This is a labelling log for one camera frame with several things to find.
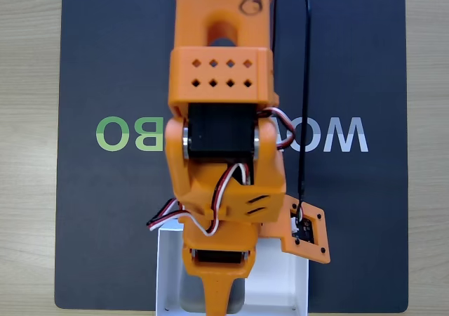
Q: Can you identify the dark mat with WOWROBO print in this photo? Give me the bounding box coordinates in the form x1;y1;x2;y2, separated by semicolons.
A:
53;0;410;313

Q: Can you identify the thin black cable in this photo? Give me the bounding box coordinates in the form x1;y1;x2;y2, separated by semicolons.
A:
270;0;279;52

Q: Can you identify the thick black camera cable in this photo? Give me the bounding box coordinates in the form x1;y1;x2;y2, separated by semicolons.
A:
297;0;314;224

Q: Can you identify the white cardboard box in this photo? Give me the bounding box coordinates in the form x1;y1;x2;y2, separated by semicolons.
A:
155;226;310;316

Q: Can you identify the red white black servo wire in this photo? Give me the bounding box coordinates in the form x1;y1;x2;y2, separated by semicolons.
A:
145;197;185;232
258;106;298;152
180;162;250;239

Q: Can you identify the grey square usb charger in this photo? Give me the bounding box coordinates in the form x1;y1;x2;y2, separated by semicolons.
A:
178;273;247;313

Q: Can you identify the orange camera mount with board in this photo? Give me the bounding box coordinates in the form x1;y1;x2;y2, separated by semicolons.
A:
261;193;331;264

